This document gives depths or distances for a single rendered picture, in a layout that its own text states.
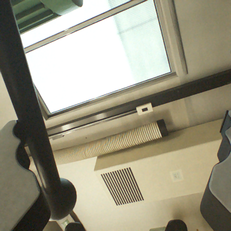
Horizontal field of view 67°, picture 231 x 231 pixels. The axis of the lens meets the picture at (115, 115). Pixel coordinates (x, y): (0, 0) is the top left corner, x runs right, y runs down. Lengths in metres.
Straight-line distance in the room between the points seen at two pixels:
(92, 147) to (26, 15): 1.51
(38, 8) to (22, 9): 0.01
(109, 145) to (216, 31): 1.23
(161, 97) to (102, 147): 0.68
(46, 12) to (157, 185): 1.64
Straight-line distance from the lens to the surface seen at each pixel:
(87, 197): 2.38
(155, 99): 1.51
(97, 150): 1.64
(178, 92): 1.53
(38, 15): 0.22
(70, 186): 0.17
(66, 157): 1.78
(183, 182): 1.76
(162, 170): 1.63
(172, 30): 1.52
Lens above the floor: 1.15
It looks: 12 degrees up
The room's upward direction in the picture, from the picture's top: 107 degrees counter-clockwise
